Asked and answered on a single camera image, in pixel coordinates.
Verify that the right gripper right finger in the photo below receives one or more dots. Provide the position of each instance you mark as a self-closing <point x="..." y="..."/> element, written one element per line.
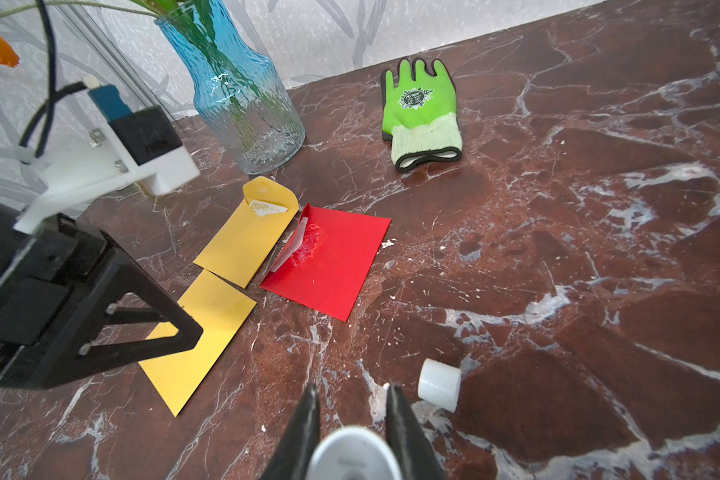
<point x="404" y="435"/>

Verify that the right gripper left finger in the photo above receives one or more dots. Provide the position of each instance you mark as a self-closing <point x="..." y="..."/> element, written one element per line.
<point x="293" y="454"/>

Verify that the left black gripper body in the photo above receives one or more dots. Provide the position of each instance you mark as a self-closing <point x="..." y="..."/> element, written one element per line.
<point x="55" y="288"/>

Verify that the white glue stick cap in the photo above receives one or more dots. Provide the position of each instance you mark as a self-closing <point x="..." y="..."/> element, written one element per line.
<point x="439" y="384"/>

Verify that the yellow envelope front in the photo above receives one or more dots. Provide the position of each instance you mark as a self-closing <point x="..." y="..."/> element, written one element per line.
<point x="220" y="309"/>

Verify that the yellow envelope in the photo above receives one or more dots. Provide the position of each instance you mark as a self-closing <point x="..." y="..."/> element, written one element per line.
<point x="240" y="247"/>
<point x="220" y="309"/>

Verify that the red envelope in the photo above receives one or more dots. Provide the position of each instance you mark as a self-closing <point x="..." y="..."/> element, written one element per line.
<point x="325" y="262"/>

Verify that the artificial flower bouquet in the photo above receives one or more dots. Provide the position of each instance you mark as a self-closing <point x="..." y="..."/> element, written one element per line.
<point x="153" y="9"/>

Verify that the blue glass vase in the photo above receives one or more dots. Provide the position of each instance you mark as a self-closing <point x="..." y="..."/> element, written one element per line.
<point x="237" y="91"/>

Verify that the green work glove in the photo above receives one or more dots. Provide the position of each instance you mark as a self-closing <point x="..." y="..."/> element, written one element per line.
<point x="420" y="114"/>

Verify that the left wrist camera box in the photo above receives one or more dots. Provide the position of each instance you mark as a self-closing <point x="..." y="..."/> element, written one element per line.
<point x="129" y="147"/>

